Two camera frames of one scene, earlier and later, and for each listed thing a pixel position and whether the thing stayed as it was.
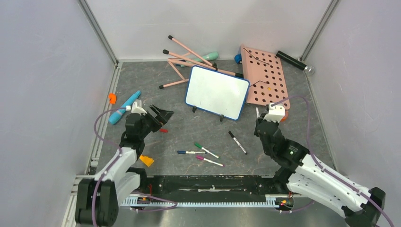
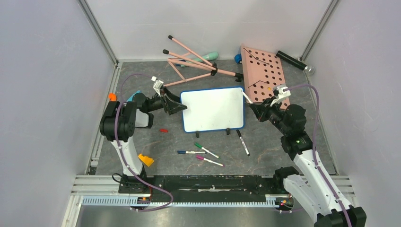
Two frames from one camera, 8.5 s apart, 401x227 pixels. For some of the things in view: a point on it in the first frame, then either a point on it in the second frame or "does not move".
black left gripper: (163, 116) → (173, 108)
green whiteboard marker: (200, 146) does not move
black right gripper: (259, 122) → (261, 109)
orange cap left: (113, 98) does not move
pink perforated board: (264, 72) does not move
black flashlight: (294, 62) does not move
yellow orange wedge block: (147, 160) does not move
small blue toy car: (238, 58) does not move
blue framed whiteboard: (216, 92) → (213, 109)
